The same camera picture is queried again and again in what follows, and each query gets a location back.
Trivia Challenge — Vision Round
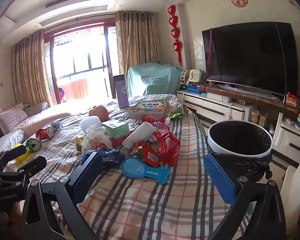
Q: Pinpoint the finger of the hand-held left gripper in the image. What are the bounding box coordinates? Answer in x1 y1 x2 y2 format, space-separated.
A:
0 156 47 188
0 145 28 173

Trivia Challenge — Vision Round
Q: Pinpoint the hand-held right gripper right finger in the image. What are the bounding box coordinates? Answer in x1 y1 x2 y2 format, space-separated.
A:
205 153 287 240

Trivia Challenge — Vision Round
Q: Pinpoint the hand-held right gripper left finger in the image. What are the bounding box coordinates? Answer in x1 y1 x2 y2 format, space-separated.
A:
21 151 104 240

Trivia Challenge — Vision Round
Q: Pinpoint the yellow snack wrapper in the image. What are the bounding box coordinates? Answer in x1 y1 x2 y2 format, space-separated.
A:
75 136 85 154

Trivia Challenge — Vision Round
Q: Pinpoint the white bin with black bag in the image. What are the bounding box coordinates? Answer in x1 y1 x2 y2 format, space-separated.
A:
206 120 273 183

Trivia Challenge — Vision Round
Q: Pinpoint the red and white box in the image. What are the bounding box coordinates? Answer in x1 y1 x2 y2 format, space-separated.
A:
112 137 132 147

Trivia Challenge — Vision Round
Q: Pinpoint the green carton box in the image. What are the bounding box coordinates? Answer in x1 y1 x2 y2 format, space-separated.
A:
101 120 130 138

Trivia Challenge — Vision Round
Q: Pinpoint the white floral pillow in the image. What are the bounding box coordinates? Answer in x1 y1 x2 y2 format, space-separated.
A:
0 129 25 158

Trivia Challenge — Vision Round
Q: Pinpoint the green drink can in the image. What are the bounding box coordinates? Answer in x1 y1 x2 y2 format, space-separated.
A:
25 138 42 153

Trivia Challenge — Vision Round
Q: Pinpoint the red drink can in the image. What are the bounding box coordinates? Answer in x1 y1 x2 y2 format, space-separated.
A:
36 127 53 140
142 114 165 123

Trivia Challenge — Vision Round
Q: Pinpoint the blue crumpled wrapper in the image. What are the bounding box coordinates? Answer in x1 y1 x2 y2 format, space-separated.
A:
82 149 125 168

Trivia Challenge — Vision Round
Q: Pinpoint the pink striped pillow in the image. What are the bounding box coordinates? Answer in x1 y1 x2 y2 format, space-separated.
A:
0 106 29 133

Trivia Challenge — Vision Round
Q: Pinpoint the white plastic bag red print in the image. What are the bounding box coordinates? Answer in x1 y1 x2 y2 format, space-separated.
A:
81 127 114 150

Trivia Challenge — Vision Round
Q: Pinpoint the beige cushion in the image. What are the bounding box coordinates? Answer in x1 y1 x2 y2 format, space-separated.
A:
20 112 72 137

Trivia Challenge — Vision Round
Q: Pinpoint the crumpled silver foil wrapper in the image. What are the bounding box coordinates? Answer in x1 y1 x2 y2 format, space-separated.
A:
46 121 63 133

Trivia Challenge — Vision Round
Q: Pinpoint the grey pillow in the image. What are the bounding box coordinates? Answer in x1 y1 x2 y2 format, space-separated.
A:
24 102 49 117

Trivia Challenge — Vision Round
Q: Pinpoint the white foam fruit net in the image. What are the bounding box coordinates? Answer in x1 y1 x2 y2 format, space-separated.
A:
79 116 103 134

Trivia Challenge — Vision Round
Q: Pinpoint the blue plastic package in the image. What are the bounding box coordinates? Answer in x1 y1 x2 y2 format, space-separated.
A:
119 159 170 185

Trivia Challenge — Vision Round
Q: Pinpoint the red snack bag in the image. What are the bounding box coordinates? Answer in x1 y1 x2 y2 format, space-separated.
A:
154 127 181 167

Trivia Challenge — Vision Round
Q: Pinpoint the white plastic bottle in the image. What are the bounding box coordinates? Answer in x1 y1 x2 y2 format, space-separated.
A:
122 122 154 148

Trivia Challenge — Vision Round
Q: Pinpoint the orange snack packet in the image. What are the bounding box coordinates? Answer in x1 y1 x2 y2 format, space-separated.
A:
136 142 165 167

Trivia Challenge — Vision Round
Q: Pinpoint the white television cabinet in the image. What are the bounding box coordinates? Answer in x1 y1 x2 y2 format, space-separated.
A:
176 84 300 167

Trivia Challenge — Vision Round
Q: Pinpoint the wooden grater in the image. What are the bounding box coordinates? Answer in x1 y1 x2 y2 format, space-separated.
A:
258 113 268 128

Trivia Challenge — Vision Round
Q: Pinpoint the green crumpled wrapper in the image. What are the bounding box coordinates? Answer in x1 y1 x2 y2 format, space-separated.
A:
168 105 189 119

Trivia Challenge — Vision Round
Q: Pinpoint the beige curtain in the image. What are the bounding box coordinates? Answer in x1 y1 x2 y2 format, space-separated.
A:
115 10 160 77
12 30 53 107

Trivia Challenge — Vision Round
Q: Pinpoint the orange hanging cloth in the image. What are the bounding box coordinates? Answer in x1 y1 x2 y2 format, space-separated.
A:
62 79 89 99

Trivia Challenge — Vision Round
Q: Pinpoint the purple thermos bottle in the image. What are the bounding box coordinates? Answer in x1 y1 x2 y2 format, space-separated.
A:
112 74 129 110

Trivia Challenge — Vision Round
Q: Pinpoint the green cover picture book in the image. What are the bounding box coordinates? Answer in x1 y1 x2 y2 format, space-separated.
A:
128 100 169 113

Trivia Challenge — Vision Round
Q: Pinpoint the toy phone with buttons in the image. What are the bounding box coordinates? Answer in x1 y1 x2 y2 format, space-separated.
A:
187 69 207 93

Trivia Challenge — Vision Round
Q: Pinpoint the red toy telephone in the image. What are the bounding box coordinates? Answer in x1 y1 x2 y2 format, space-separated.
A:
286 92 299 109

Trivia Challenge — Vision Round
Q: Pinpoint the teal covered armchair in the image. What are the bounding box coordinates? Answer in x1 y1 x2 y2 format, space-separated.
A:
126 63 183 96

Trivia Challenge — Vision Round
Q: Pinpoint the black flat television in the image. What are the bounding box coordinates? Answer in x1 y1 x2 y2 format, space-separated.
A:
202 22 298 97

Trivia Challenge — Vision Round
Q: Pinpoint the wooden sliding balcony door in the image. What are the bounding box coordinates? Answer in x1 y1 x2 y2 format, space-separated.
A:
44 21 118 104

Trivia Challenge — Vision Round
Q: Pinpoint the red heart hanging decoration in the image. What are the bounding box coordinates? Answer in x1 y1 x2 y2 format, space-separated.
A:
167 4 183 67

